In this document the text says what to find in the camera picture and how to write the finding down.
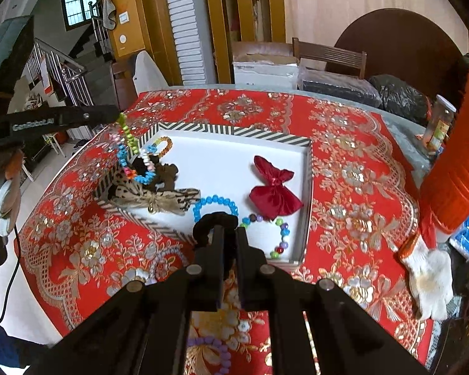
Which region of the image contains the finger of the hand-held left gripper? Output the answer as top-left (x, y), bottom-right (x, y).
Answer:
top-left (63, 104), bottom-right (120, 129)

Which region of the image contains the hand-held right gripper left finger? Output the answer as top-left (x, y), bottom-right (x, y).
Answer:
top-left (23, 224), bottom-right (227, 375)

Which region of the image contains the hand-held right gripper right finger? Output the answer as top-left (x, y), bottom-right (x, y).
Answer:
top-left (234, 227), bottom-right (431, 375)

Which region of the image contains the black scrunchie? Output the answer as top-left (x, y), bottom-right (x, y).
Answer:
top-left (192, 211), bottom-right (239, 251)
top-left (131, 155), bottom-right (157, 182)

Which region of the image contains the rainbow bead necklace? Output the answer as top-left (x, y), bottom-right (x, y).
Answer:
top-left (109, 112), bottom-right (159, 184)

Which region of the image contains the striped cardboard box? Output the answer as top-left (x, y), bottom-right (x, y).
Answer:
top-left (94, 122), bottom-right (313, 264)

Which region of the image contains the person's left hand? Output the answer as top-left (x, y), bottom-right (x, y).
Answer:
top-left (0, 150), bottom-right (24, 238)

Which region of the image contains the red and white paper sign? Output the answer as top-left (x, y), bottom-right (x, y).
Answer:
top-left (39, 58), bottom-right (52, 87)

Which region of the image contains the grey staircase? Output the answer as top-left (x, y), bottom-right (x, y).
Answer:
top-left (23, 27), bottom-right (116, 126)

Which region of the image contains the metal stair railing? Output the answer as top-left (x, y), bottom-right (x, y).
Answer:
top-left (25, 2), bottom-right (106, 106)

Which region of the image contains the red satin bow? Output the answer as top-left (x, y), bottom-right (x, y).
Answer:
top-left (249, 155), bottom-right (303, 221)

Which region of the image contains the leopard print bow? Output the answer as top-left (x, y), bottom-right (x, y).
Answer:
top-left (108, 168), bottom-right (202, 215)

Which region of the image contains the stairwell window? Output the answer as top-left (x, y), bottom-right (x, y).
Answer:
top-left (60, 0), bottom-right (98, 28)

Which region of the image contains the brown scrunchie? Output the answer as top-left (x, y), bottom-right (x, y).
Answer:
top-left (152, 162), bottom-right (179, 192)

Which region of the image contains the grey hanging cloth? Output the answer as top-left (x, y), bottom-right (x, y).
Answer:
top-left (102, 0), bottom-right (118, 30)

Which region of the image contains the white slatted door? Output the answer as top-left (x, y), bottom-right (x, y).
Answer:
top-left (162, 0), bottom-right (208, 86)

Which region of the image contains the red floral tablecloth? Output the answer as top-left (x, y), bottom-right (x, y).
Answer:
top-left (13, 88), bottom-right (440, 375)

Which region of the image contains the white cardboard box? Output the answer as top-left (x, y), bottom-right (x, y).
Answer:
top-left (232, 41), bottom-right (300, 90)

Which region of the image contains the black plastic-wrapped packet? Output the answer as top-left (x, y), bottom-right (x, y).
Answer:
top-left (302, 66), bottom-right (381, 106)

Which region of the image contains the white cotton glove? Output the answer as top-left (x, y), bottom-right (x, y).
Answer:
top-left (399, 234), bottom-right (454, 321)

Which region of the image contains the brown slatted wooden chair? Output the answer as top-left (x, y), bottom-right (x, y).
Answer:
top-left (292, 37), bottom-right (368, 81)

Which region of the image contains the black plastic bag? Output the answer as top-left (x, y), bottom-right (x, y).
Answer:
top-left (369, 73), bottom-right (432, 126)

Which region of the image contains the orange plastic stack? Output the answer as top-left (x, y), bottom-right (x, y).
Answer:
top-left (418, 62), bottom-right (469, 239)

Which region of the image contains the clear plastic jar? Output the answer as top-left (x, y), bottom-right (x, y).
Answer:
top-left (422, 94), bottom-right (457, 153)

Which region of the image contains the person's blue knit clothing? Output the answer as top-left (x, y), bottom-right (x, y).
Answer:
top-left (0, 320), bottom-right (59, 375)

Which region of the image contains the round dark wooden tabletop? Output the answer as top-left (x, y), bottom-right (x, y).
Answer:
top-left (334, 8), bottom-right (469, 102)

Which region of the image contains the multicolour round bead bracelet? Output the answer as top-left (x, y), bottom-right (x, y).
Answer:
top-left (238, 213), bottom-right (290, 260)

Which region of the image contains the blue bead bracelet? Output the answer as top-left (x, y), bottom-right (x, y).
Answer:
top-left (191, 195), bottom-right (239, 225)

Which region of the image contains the clear bead bracelet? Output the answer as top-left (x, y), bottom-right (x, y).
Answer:
top-left (143, 242), bottom-right (196, 286)

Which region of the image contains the orange bead bracelet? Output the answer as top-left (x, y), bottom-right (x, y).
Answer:
top-left (150, 136), bottom-right (173, 159)

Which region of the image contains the purple bead bracelet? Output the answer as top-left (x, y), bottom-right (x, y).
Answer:
top-left (187, 335), bottom-right (232, 375)

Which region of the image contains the black cable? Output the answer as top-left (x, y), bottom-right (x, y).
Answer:
top-left (0, 234), bottom-right (22, 325)

